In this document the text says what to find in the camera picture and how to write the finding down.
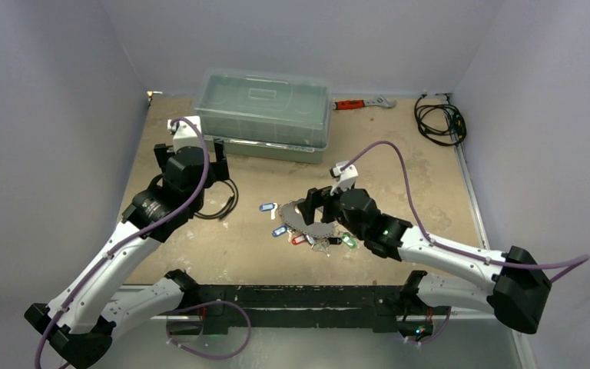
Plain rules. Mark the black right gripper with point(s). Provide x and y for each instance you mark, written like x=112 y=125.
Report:
x=320 y=201

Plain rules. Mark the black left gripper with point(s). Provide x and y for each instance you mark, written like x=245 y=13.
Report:
x=217 y=167

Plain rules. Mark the metal keyring plate with keys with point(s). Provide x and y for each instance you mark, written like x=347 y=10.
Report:
x=321 y=237

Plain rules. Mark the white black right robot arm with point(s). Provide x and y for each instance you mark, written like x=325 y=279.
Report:
x=508 y=284

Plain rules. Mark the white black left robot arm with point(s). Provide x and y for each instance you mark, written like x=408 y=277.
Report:
x=83 y=321

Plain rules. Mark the green clear-lid storage box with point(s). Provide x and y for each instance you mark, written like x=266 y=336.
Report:
x=266 y=114

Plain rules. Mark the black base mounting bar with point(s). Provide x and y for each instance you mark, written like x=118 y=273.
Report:
x=379 y=308

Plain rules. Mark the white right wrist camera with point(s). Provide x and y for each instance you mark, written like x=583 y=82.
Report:
x=345 y=176

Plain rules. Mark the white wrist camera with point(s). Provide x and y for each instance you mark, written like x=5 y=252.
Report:
x=345 y=176
x=183 y=135

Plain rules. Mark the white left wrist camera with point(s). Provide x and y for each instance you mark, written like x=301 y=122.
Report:
x=183 y=135

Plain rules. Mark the red handled adjustable wrench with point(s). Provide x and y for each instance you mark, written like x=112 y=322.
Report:
x=380 y=101

